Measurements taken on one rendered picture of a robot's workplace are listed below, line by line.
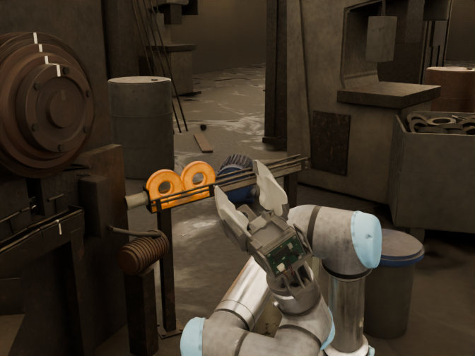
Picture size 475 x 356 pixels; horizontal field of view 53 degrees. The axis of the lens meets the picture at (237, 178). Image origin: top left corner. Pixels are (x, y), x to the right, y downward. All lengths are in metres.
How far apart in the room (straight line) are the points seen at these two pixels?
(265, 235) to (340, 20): 3.30
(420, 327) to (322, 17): 2.45
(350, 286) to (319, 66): 3.02
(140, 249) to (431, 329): 1.42
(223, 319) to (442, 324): 1.86
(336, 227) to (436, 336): 1.52
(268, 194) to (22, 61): 1.09
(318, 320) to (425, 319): 1.81
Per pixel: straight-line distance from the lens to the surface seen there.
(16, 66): 1.61
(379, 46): 3.53
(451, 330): 2.58
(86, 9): 2.07
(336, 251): 1.06
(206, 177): 2.13
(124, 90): 4.39
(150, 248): 2.01
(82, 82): 1.70
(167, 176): 2.05
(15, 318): 1.50
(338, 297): 1.17
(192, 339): 0.83
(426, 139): 3.15
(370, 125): 3.84
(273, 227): 0.71
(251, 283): 0.91
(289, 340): 0.80
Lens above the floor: 1.38
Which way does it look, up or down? 18 degrees down
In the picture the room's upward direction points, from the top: straight up
